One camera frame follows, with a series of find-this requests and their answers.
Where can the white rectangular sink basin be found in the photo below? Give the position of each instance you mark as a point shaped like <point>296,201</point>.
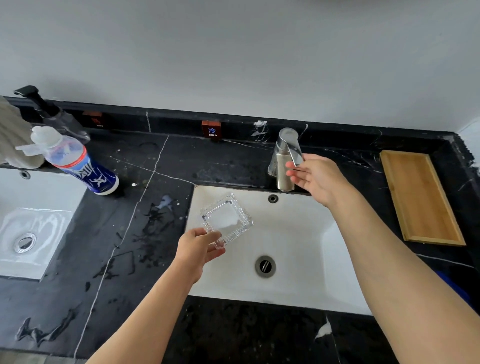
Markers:
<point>296,232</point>

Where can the black pump soap dispenser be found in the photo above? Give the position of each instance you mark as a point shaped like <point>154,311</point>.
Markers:
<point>62,120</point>

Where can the person's right thumb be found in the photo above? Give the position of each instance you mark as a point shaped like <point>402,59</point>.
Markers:
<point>314,157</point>

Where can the person's left forearm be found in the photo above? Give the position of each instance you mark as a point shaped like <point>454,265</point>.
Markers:
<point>150,322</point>

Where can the brushed metal faucet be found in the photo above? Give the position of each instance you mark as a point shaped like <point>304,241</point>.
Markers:
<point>282,174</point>

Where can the square clear glass ashtray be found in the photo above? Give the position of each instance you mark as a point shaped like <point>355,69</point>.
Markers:
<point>227,217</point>

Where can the person's right forearm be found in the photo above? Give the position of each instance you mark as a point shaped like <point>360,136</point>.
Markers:
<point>393,270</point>

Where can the small sink overflow hole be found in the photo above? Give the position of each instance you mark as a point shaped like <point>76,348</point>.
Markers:
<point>25,174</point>

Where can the person's left thumb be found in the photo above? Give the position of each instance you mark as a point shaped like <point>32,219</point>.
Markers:
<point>198,233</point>

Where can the dark red tag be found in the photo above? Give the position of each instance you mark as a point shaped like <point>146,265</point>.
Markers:
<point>93,119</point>

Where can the person's right hand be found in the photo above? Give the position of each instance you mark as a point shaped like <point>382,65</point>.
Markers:
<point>322,180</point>

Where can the round sink overflow hole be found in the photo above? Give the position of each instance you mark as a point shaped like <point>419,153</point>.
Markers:
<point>273,198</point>

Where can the white wet sink basin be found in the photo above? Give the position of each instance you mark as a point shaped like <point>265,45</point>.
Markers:
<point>33,195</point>

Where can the person's left hand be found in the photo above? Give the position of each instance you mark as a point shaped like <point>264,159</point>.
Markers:
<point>193,253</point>

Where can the beige cloth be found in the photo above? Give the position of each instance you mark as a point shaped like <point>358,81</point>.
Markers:
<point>15,138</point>

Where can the blue garment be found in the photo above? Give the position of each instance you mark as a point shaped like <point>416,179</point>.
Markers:
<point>455,288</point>

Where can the round metal sink drain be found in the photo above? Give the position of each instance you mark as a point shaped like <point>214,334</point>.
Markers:
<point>265,266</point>

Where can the rectangular wooden tray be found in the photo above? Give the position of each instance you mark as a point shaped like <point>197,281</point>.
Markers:
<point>422,197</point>

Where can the person's right middle finger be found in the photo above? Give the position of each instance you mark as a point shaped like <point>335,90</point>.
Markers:
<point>298,174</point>

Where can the red tag with blue star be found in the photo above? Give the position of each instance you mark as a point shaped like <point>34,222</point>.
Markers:
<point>211,130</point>

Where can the shiny chrome sink drain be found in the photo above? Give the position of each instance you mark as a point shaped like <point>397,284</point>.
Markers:
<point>24,243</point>

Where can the blue label pump bottle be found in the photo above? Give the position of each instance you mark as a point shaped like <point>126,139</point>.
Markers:
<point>82,167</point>

